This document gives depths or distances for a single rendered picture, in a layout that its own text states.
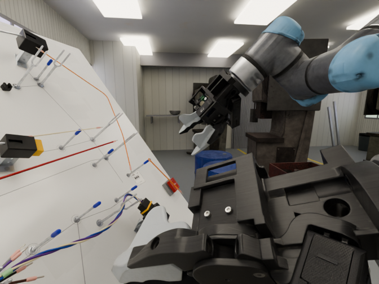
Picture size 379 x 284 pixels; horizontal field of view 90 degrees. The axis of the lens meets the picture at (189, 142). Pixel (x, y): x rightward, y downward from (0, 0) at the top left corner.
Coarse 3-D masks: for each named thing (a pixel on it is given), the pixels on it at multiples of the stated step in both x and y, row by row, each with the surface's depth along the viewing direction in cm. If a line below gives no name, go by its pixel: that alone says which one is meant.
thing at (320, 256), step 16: (304, 240) 10; (320, 240) 10; (336, 240) 10; (304, 256) 10; (320, 256) 9; (336, 256) 9; (352, 256) 9; (304, 272) 9; (320, 272) 9; (336, 272) 9; (352, 272) 8; (368, 272) 10
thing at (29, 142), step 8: (8, 136) 34; (16, 136) 35; (24, 136) 37; (0, 144) 33; (8, 144) 34; (16, 144) 35; (24, 144) 36; (32, 144) 37; (0, 152) 34; (8, 152) 34; (16, 152) 35; (24, 152) 36; (32, 152) 37; (0, 160) 37; (8, 160) 37; (16, 160) 38; (0, 168) 37; (8, 168) 37
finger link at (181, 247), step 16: (160, 240) 12; (176, 240) 12; (192, 240) 11; (208, 240) 11; (144, 256) 12; (160, 256) 12; (176, 256) 11; (192, 256) 11; (208, 256) 11; (224, 256) 11
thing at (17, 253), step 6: (18, 252) 25; (12, 258) 24; (6, 264) 24; (30, 264) 26; (18, 270) 25; (36, 276) 25; (42, 276) 26; (0, 282) 23; (12, 282) 23; (18, 282) 24
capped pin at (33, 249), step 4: (56, 232) 31; (60, 232) 31; (52, 236) 31; (44, 240) 32; (48, 240) 32; (40, 244) 33; (32, 248) 33; (36, 248) 33; (28, 252) 33; (32, 252) 33; (36, 252) 34
